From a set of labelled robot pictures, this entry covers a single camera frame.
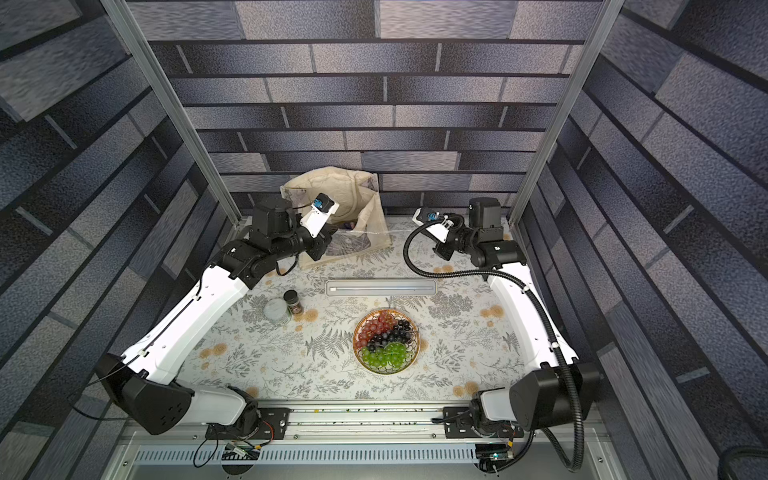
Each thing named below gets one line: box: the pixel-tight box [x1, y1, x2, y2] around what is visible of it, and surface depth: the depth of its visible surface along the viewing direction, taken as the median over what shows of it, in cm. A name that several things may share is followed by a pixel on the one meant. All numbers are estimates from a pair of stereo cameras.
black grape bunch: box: [368, 319, 413, 352], surface depth 86 cm
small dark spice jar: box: [283, 289, 303, 315], surface depth 89 cm
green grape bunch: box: [362, 342, 410, 369], surface depth 84 cm
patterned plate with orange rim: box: [352, 308, 421, 376], surface depth 85 cm
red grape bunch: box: [355, 311, 398, 347], surface depth 88 cm
